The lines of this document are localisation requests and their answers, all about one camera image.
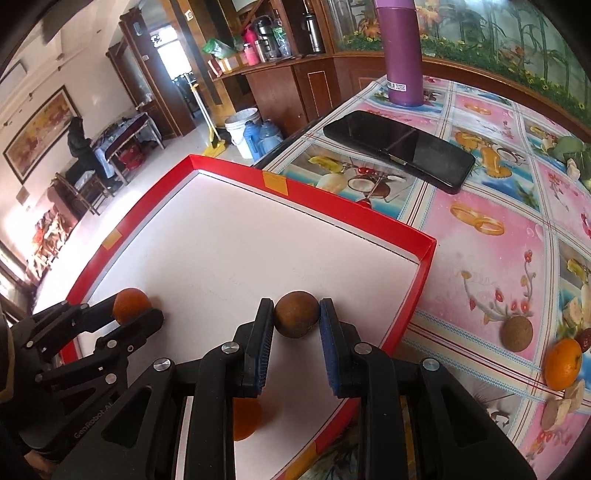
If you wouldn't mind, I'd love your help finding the red bag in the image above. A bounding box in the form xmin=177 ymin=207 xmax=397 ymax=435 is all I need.
xmin=117 ymin=143 xmax=149 ymax=171

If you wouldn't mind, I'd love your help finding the black smartphone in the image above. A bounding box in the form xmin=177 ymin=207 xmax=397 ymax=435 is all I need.
xmin=322 ymin=110 xmax=476 ymax=195

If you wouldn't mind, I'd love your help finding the pink bottle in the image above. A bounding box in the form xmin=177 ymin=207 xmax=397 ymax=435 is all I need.
xmin=244 ymin=28 xmax=260 ymax=65

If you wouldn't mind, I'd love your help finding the yellow broom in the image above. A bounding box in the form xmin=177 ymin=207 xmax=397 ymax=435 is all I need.
xmin=187 ymin=74 xmax=227 ymax=160

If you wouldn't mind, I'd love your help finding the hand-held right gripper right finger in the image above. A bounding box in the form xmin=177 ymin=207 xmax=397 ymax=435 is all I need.
xmin=318 ymin=298 xmax=539 ymax=480

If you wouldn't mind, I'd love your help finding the green plastic bag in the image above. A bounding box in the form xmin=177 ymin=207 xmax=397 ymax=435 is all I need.
xmin=202 ymin=38 xmax=236 ymax=60

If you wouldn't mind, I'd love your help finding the wooden cabinet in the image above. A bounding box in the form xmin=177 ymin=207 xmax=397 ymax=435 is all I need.
xmin=171 ymin=0 xmax=389 ymax=139

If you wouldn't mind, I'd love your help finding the orange mandarin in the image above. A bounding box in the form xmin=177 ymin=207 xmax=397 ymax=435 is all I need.
xmin=544 ymin=338 xmax=583 ymax=391
xmin=113 ymin=287 xmax=153 ymax=324
xmin=232 ymin=397 xmax=263 ymax=441

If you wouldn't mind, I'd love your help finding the colourful printed tablecloth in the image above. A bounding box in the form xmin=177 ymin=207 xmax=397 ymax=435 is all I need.
xmin=254 ymin=76 xmax=591 ymax=480

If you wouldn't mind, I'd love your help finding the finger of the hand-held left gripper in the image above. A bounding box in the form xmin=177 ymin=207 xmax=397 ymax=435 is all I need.
xmin=38 ymin=308 xmax=165 ymax=392
xmin=13 ymin=296 xmax=118 ymax=355

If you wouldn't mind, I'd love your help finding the black thermos flask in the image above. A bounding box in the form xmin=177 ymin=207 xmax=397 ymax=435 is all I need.
xmin=255 ymin=16 xmax=279 ymax=61

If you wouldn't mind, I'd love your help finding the brown longan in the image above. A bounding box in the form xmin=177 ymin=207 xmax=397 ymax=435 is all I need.
xmin=502 ymin=316 xmax=534 ymax=353
xmin=274 ymin=291 xmax=321 ymax=340

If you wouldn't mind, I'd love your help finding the white plastic bucket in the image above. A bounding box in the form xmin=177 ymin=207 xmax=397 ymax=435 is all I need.
xmin=225 ymin=107 xmax=259 ymax=160

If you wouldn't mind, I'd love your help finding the red cardboard box lid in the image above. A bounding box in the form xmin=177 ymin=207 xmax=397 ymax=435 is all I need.
xmin=32 ymin=154 xmax=437 ymax=480

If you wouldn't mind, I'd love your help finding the cloth covered side table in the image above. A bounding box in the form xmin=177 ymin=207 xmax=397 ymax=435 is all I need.
xmin=92 ymin=113 xmax=165 ymax=163

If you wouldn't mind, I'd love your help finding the purple insulated bottle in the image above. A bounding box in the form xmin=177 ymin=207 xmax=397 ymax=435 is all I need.
xmin=374 ymin=0 xmax=423 ymax=108

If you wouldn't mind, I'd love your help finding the pile of colourful gift boxes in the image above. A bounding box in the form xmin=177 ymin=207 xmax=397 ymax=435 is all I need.
xmin=27 ymin=210 xmax=77 ymax=273

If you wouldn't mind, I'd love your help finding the steel thermos flask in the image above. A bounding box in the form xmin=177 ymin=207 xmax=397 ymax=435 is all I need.
xmin=302 ymin=12 xmax=323 ymax=53

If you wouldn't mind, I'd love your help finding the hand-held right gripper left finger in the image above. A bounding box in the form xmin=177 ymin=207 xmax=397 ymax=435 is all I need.
xmin=52 ymin=298 xmax=277 ymax=480

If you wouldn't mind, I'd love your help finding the framed landscape painting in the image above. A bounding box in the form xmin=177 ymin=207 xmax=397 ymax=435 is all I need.
xmin=2 ymin=85 xmax=81 ymax=185

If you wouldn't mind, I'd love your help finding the wooden chair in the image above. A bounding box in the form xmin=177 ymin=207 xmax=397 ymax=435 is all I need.
xmin=50 ymin=171 xmax=116 ymax=216

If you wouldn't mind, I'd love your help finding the floral bamboo mural panel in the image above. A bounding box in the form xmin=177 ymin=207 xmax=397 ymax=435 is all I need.
xmin=323 ymin=0 xmax=591 ymax=109

